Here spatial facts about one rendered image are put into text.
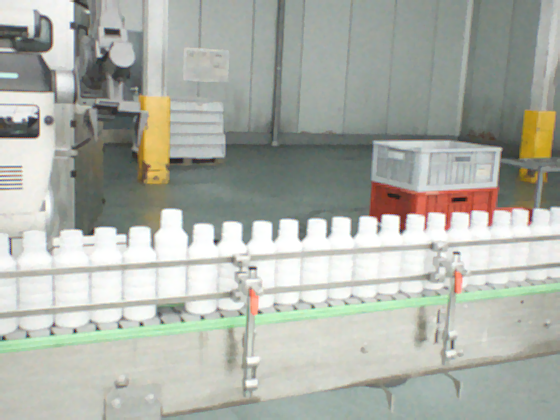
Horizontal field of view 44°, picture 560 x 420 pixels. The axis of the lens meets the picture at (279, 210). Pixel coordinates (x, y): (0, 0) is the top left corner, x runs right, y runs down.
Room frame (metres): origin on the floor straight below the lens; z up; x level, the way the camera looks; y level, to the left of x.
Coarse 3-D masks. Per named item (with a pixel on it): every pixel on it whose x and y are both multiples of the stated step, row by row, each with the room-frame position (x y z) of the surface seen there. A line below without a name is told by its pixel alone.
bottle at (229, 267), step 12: (228, 228) 1.27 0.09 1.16; (240, 228) 1.28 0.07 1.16; (228, 240) 1.27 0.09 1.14; (240, 240) 1.28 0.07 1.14; (228, 252) 1.26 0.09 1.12; (240, 252) 1.26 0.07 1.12; (228, 264) 1.26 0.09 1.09; (228, 276) 1.26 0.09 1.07; (228, 288) 1.26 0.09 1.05; (228, 300) 1.26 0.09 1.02
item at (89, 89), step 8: (80, 56) 1.90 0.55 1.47; (80, 64) 1.88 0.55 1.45; (80, 72) 1.86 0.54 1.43; (80, 80) 1.86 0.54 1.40; (88, 80) 1.84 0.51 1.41; (80, 88) 1.85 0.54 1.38; (88, 88) 1.86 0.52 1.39; (96, 88) 1.86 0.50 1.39; (88, 96) 1.85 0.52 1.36; (96, 96) 1.86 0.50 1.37
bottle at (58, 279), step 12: (72, 240) 1.14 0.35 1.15; (60, 252) 1.14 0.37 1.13; (72, 252) 1.14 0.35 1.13; (84, 252) 1.16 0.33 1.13; (60, 264) 1.13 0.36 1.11; (72, 264) 1.13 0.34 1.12; (84, 264) 1.14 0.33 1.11; (60, 276) 1.13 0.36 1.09; (72, 276) 1.13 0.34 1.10; (84, 276) 1.14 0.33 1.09; (60, 288) 1.13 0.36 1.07; (72, 288) 1.13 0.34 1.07; (84, 288) 1.14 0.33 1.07; (60, 300) 1.13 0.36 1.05; (72, 300) 1.13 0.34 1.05; (84, 300) 1.14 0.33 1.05; (72, 312) 1.13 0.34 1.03; (84, 312) 1.14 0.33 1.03; (60, 324) 1.13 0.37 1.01; (72, 324) 1.13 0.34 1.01; (84, 324) 1.14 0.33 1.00
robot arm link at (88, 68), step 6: (90, 0) 1.83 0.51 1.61; (90, 6) 1.83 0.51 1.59; (90, 12) 1.82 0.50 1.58; (96, 12) 1.80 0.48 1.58; (90, 18) 1.82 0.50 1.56; (90, 24) 1.82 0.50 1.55; (90, 30) 1.80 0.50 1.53; (84, 36) 1.77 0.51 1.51; (90, 36) 1.78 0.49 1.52; (84, 42) 1.77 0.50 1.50; (90, 42) 1.77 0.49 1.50; (84, 48) 1.76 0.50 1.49; (90, 48) 1.75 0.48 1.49; (84, 54) 1.76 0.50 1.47; (90, 54) 1.74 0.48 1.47; (84, 60) 1.76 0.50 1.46; (90, 60) 1.74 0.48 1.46; (84, 66) 1.75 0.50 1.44; (90, 66) 1.74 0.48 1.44; (96, 66) 1.74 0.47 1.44; (84, 72) 1.75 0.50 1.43; (90, 72) 1.75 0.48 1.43; (96, 72) 1.75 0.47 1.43
